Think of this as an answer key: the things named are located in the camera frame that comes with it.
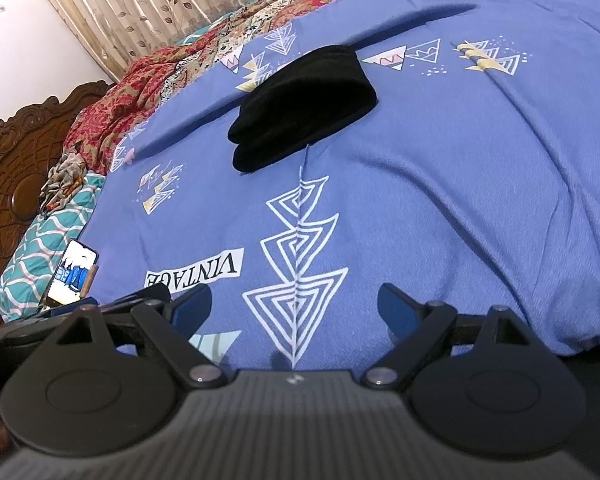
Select red patterned blanket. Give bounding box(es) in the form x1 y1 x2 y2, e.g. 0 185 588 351
62 0 473 176

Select black pants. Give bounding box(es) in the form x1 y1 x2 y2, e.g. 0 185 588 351
227 45 379 174

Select teal patterned pillow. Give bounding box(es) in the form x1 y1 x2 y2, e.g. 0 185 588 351
0 172 106 324

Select floral scarf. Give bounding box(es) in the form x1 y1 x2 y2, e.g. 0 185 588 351
39 152 89 217

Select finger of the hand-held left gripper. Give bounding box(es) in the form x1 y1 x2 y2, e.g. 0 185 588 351
96 296 173 314

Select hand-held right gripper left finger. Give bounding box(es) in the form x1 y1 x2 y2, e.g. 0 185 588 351
24 287 228 389

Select blue printed bedsheet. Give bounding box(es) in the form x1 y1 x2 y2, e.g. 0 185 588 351
77 0 600 376

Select smartphone with lit screen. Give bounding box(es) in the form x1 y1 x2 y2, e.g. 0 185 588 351
42 240 100 311

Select carved wooden headboard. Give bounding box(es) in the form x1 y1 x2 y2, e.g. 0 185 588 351
0 80 117 332

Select beige leaf print curtain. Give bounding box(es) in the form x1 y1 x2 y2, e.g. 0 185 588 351
24 0 363 85

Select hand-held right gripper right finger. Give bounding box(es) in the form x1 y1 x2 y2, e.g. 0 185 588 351
362 283 556 389

